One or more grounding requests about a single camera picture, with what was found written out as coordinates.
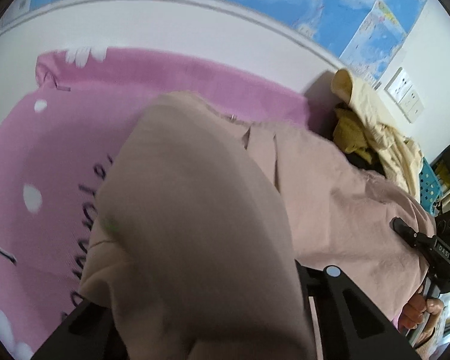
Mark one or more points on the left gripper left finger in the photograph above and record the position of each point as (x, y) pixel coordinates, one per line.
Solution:
(88, 333)

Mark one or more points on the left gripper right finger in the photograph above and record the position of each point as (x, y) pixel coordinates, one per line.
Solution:
(346, 324)

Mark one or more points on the dusty pink garment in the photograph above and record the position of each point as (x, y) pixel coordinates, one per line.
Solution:
(203, 219)

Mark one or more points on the person's right hand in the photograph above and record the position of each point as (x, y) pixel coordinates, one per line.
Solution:
(415, 311)

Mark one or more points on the teal perforated basket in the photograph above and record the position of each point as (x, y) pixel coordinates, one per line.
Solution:
(430, 189)

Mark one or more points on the cream yellow garment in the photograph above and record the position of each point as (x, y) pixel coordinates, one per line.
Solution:
(400, 156)

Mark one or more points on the mustard yellow garment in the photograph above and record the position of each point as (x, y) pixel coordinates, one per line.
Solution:
(349, 135)

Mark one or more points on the pink bed sheet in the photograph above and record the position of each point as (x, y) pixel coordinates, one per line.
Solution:
(56, 148)

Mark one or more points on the white wall socket panel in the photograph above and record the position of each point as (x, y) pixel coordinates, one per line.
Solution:
(403, 92)

